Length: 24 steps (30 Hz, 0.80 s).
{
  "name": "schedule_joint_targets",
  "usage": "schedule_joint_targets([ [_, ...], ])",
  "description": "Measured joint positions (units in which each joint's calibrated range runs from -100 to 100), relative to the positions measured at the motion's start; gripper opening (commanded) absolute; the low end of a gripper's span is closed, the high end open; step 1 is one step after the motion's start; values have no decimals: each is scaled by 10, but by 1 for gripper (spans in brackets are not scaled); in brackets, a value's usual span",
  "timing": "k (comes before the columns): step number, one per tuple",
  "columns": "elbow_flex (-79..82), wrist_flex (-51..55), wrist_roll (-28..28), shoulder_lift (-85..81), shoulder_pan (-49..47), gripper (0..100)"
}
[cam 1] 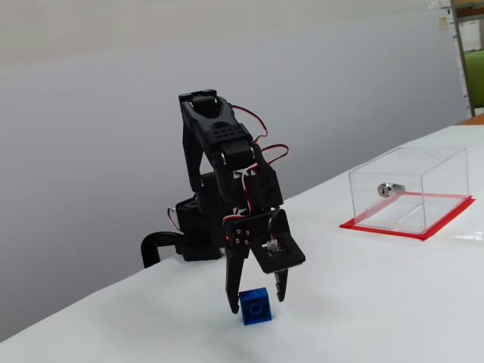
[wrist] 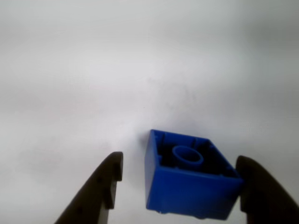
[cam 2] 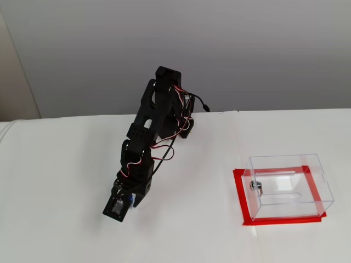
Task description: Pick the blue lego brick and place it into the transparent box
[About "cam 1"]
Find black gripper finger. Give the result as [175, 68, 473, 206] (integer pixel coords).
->
[271, 267, 290, 303]
[225, 249, 250, 315]

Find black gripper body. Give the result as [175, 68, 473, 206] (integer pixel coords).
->
[222, 206, 290, 255]

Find blue lego brick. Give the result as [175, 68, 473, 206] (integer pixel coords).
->
[238, 287, 274, 326]

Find transparent plastic box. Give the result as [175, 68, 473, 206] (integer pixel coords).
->
[348, 146, 470, 234]

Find black table clamp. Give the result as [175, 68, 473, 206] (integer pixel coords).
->
[140, 231, 186, 269]

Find silver cylinder lock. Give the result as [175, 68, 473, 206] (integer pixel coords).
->
[377, 182, 406, 197]

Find wooden desk top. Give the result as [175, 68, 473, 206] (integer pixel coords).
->
[455, 113, 484, 126]

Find green panel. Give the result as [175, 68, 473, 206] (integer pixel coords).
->
[464, 50, 484, 111]

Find grey metal shelf rack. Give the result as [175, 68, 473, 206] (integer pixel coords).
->
[449, 0, 484, 118]

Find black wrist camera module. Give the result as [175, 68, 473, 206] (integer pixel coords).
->
[251, 226, 306, 274]

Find red white black servo cable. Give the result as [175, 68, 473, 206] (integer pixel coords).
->
[260, 144, 291, 166]
[230, 105, 269, 139]
[167, 206, 182, 231]
[222, 164, 262, 224]

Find red tape frame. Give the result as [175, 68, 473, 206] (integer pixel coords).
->
[339, 191, 476, 241]

